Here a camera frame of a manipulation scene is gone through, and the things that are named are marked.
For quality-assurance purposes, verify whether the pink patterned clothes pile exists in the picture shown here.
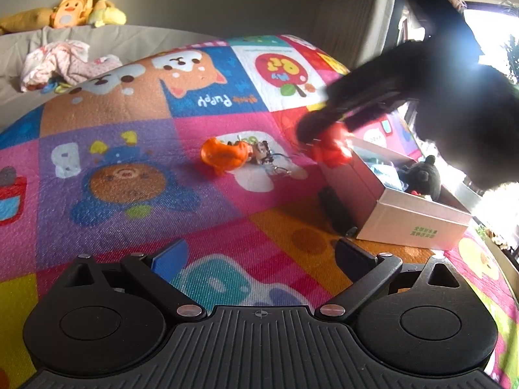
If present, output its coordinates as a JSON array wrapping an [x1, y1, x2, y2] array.
[[20, 41, 123, 92]]

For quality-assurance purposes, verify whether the small figure keychain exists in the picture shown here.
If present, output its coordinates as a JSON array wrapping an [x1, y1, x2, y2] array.
[[242, 139, 293, 177]]

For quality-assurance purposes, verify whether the yellow plush toy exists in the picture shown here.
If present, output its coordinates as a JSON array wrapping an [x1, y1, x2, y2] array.
[[87, 0, 127, 28]]

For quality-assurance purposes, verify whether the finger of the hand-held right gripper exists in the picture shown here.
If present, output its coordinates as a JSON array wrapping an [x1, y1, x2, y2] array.
[[295, 44, 408, 147], [344, 97, 411, 134]]

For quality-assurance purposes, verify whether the blue tissue packet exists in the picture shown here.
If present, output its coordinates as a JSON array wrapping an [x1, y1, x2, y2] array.
[[366, 161, 404, 192]]

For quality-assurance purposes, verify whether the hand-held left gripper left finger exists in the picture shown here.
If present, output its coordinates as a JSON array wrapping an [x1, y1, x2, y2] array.
[[67, 238, 208, 322]]

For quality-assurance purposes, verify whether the flower pot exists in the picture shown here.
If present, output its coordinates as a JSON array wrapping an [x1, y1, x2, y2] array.
[[478, 223, 519, 254]]

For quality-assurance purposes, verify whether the orange plastic toy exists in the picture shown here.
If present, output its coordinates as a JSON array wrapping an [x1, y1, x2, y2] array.
[[200, 138, 246, 177]]

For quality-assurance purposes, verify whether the colourful printed play mat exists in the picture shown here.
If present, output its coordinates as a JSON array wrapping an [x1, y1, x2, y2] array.
[[0, 34, 519, 389]]

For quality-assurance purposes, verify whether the yellow pillow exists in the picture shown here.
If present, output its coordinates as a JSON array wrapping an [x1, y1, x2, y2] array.
[[0, 6, 55, 36]]

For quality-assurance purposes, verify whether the red plastic toy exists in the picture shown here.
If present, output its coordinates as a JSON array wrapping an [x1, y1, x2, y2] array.
[[310, 125, 354, 169]]

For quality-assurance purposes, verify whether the black oblong object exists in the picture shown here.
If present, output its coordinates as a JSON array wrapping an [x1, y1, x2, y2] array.
[[317, 186, 358, 238]]

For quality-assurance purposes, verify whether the grey sofa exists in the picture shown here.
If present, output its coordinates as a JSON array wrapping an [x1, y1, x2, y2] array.
[[0, 24, 228, 106]]

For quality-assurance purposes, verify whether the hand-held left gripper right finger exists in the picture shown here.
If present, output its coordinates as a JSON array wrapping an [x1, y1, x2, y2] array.
[[318, 238, 477, 325]]

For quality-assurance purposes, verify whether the black plush toy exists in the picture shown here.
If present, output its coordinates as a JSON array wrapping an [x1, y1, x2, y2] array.
[[399, 155, 443, 202]]

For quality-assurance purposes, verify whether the yellow duck plush backpack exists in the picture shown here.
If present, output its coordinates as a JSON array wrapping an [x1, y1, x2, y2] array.
[[49, 0, 95, 29]]

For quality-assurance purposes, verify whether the window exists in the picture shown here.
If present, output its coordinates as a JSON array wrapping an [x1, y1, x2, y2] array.
[[462, 2, 519, 84]]

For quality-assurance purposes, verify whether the white cardboard box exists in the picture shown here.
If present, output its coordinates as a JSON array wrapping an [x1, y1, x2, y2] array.
[[320, 135, 474, 253]]

